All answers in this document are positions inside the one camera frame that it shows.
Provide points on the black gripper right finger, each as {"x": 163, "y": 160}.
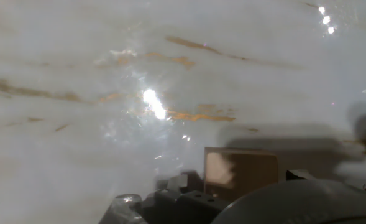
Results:
{"x": 296, "y": 175}

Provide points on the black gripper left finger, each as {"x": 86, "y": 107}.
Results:
{"x": 182, "y": 208}

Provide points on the large wooden cube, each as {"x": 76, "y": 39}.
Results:
{"x": 248, "y": 174}

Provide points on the white marble pattern mat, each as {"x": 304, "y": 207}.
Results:
{"x": 77, "y": 93}

